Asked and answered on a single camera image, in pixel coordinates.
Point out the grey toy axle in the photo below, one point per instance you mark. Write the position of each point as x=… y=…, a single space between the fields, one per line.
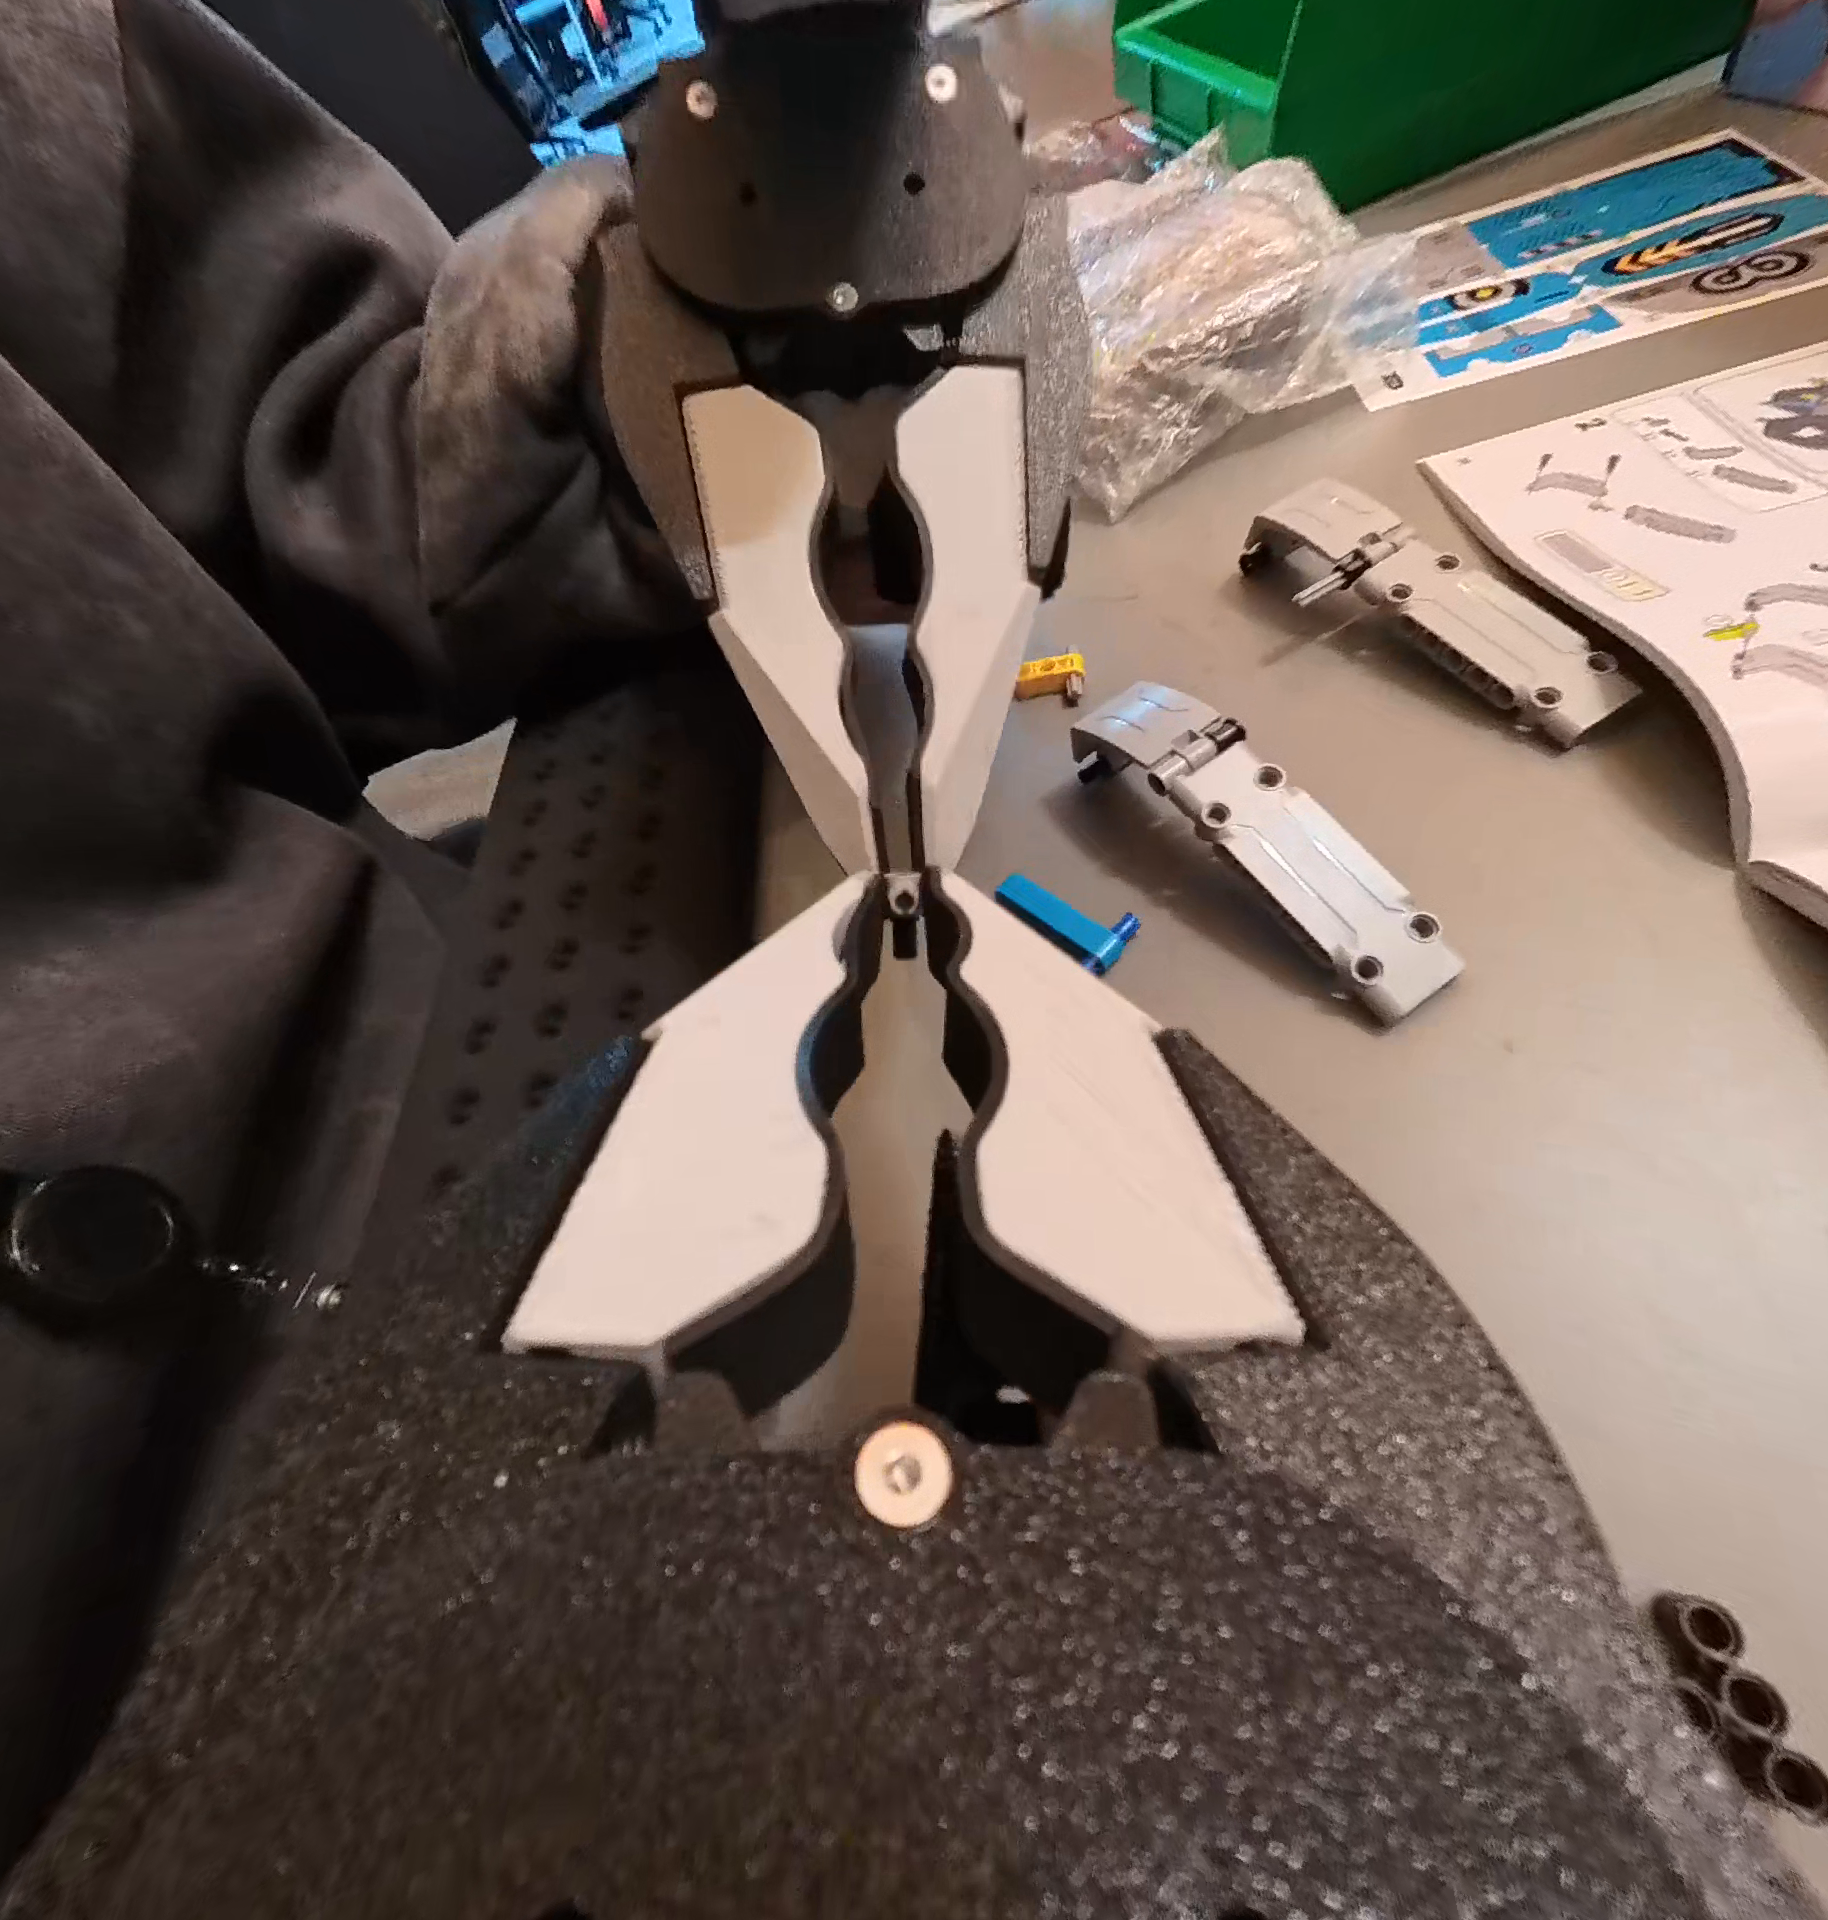
x=1342 y=570

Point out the blue toy beam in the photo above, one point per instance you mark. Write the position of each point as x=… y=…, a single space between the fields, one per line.
x=1042 y=908

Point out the grey toy panel assembly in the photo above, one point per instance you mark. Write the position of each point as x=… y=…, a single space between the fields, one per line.
x=1453 y=616
x=1275 y=856

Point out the person's left forearm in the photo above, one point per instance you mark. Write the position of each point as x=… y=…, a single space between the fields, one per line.
x=450 y=421

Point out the clear plastic bag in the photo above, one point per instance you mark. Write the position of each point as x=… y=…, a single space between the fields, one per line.
x=1215 y=315

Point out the black perforated chair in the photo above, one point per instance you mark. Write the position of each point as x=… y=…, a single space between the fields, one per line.
x=597 y=899

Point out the green storage bin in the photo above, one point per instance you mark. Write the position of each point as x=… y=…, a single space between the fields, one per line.
x=1379 y=90

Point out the grey toy connector with pin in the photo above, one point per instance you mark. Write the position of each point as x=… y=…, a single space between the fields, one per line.
x=903 y=899

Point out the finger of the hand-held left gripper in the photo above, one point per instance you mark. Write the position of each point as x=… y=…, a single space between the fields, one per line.
x=979 y=526
x=751 y=526

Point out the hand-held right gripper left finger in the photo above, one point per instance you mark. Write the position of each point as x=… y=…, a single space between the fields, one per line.
x=689 y=1183

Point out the grey desk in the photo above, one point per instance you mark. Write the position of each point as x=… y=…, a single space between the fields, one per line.
x=1453 y=1274

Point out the black toy connector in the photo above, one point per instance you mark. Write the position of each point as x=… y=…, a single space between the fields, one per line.
x=1739 y=1710

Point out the blue sticker sheet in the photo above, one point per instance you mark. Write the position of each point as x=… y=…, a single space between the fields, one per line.
x=1606 y=272

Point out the yellow toy connector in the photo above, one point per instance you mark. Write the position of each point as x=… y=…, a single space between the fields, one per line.
x=1050 y=676

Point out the white instruction booklet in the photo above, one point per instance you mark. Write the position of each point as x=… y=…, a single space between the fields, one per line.
x=1681 y=599

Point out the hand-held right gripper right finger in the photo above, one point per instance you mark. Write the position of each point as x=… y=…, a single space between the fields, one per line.
x=1109 y=1199

